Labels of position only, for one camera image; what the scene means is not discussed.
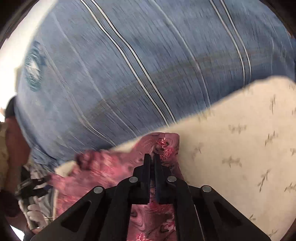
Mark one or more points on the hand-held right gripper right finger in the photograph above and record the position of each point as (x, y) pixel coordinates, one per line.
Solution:
(157, 176)

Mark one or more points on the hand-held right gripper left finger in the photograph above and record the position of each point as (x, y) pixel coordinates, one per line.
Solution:
(146, 171)

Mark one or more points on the maroon floral garment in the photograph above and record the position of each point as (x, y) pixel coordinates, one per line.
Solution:
(104, 176)

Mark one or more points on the person's left hand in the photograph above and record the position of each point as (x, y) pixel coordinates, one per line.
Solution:
(34, 213)

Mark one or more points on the olive green towel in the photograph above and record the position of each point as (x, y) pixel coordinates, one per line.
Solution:
(3, 157)

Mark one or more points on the cream leaf-print blanket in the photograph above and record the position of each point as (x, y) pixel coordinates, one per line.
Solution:
(231, 139)

